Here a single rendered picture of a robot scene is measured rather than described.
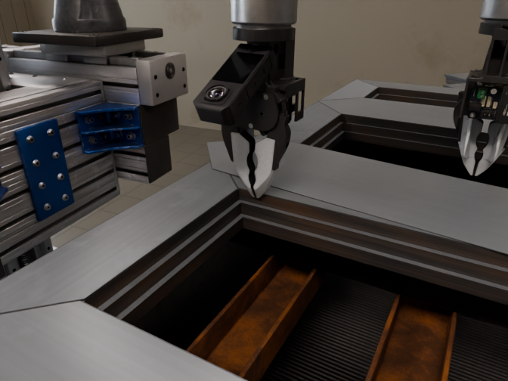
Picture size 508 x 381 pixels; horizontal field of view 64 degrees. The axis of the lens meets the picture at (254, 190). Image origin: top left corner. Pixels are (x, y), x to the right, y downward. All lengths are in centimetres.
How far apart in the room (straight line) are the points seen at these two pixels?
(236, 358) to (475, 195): 38
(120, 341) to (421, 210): 37
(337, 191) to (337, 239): 7
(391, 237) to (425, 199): 9
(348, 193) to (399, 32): 266
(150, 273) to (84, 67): 61
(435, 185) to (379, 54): 262
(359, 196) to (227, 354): 27
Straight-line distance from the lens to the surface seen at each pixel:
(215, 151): 70
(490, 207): 59
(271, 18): 47
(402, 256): 51
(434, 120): 96
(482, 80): 60
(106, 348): 35
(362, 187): 59
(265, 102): 48
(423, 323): 67
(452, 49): 318
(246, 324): 62
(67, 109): 88
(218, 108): 42
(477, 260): 51
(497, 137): 66
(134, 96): 90
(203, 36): 365
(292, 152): 69
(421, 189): 60
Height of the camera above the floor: 111
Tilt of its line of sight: 26 degrees down
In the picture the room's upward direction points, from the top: straight up
